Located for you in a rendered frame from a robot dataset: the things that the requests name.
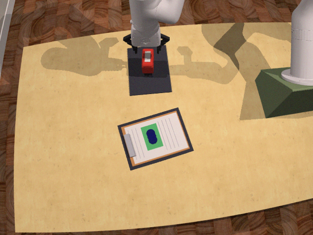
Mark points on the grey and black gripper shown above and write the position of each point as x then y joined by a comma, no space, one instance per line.
146,39

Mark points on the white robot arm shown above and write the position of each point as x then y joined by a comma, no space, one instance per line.
145,15

